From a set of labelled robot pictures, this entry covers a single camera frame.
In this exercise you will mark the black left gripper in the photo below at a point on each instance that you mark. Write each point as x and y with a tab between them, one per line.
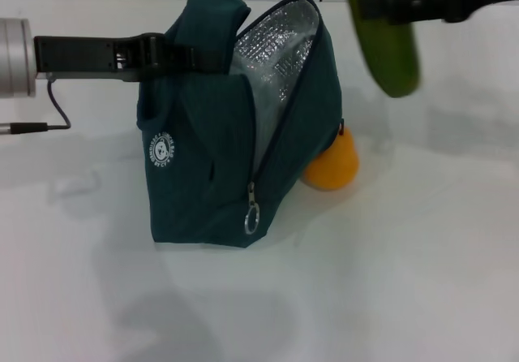
89	57

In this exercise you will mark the green cucumber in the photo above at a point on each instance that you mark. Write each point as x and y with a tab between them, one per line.
385	53

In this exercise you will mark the dark blue insulated bag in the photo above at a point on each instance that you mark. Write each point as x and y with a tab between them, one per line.
190	143

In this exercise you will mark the orange yellow pear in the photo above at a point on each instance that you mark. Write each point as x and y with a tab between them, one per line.
336	163

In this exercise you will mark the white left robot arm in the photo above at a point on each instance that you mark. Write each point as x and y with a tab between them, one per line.
14	57

